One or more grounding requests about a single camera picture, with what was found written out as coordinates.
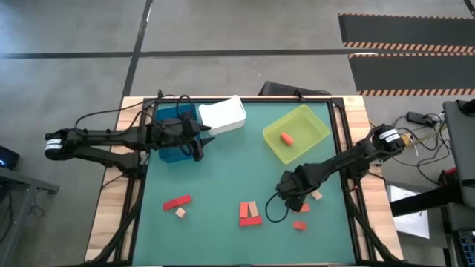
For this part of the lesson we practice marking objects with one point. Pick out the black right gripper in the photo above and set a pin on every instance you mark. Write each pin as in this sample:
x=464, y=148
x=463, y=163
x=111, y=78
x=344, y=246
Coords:
x=297, y=181

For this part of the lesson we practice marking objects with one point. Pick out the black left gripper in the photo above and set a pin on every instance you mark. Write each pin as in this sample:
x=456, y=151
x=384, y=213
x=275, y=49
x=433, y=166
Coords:
x=170, y=133

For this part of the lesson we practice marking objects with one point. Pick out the red rectangular block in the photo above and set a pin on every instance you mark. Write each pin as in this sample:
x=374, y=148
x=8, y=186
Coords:
x=300, y=225
x=243, y=210
x=306, y=208

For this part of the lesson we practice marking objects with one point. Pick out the natural wood rectangular block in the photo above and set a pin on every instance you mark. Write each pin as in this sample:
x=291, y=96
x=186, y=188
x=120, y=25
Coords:
x=253, y=209

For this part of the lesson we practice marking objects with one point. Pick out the long red block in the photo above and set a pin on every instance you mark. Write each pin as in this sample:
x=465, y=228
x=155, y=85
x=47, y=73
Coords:
x=250, y=221
x=177, y=202

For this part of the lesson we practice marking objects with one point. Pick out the red cylinder block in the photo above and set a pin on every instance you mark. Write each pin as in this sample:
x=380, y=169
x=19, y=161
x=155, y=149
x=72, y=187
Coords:
x=286, y=138

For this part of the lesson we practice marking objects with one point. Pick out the small natural wood cube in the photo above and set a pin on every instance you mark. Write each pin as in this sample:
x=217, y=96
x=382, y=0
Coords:
x=180, y=212

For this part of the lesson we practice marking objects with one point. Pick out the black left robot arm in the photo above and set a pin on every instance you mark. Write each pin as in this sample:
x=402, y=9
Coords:
x=104, y=139

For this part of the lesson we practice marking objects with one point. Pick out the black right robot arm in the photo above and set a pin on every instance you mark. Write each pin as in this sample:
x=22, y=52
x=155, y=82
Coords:
x=352, y=157

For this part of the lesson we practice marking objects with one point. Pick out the white plastic bin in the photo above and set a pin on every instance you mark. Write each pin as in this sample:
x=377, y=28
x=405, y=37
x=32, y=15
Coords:
x=222, y=115

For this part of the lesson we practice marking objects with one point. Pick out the blue plastic bin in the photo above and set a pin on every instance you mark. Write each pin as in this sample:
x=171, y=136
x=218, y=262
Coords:
x=170, y=155

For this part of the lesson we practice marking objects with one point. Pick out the translucent yellow plastic bin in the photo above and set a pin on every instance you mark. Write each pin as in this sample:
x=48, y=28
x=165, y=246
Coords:
x=304, y=142

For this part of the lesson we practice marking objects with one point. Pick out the white paper sheet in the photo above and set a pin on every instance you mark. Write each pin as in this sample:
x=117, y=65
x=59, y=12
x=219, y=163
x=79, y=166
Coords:
x=412, y=222

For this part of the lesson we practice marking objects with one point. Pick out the black metal strut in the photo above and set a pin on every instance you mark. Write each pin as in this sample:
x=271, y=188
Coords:
x=423, y=201

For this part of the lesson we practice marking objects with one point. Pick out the black power strip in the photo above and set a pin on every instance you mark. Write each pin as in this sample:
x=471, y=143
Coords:
x=417, y=118

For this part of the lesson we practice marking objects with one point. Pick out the black hazard-striped floor mat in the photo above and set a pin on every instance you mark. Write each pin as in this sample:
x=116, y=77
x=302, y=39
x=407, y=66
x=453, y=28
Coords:
x=408, y=29
x=412, y=74

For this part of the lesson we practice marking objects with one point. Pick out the grey desk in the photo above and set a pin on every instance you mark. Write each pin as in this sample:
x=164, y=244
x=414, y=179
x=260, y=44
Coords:
x=15, y=185
x=462, y=148

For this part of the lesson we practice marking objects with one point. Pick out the blue plastic crate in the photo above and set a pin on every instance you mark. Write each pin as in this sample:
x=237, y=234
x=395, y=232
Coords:
x=468, y=244

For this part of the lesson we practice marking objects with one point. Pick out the black device with blue light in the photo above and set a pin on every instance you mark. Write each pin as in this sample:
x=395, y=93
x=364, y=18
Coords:
x=9, y=155

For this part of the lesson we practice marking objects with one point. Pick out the black table frame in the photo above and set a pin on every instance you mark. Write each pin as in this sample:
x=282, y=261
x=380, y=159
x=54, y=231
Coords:
x=241, y=99

